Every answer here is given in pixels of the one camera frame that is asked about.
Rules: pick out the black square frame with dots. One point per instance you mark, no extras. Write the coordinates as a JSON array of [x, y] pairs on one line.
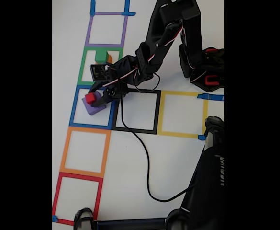
[[139, 131]]

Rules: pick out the red square frame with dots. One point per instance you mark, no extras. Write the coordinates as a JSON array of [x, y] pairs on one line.
[[56, 196]]

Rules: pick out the green square frame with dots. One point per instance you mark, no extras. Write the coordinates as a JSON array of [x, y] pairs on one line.
[[80, 69]]

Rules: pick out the orange cube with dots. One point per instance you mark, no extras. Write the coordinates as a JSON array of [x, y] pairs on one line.
[[109, 59]]

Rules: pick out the green cube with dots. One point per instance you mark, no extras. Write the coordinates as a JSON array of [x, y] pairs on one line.
[[100, 56]]

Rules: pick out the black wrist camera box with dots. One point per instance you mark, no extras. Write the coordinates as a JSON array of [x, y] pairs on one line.
[[102, 72]]

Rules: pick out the small red cube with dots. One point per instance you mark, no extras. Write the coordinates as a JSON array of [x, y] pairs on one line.
[[90, 98]]

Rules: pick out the large purple cube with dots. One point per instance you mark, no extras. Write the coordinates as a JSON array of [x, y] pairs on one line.
[[92, 109]]

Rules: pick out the purple square frame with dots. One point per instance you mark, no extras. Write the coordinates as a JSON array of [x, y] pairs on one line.
[[87, 36]]

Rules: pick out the red table clamp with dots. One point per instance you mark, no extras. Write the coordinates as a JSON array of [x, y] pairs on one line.
[[211, 81]]

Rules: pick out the blue tape strip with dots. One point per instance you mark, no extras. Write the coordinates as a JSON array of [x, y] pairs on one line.
[[214, 97], [201, 137], [92, 6], [127, 7], [54, 218]]

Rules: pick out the yellow square frame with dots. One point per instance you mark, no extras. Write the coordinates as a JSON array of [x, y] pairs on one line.
[[178, 134]]

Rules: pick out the blue square frame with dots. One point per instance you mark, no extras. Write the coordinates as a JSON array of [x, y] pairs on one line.
[[89, 125]]

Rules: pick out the black camera tripod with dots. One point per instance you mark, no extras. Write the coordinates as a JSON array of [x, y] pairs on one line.
[[202, 191]]

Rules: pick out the orange square frame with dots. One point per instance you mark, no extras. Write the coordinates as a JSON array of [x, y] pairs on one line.
[[64, 153]]

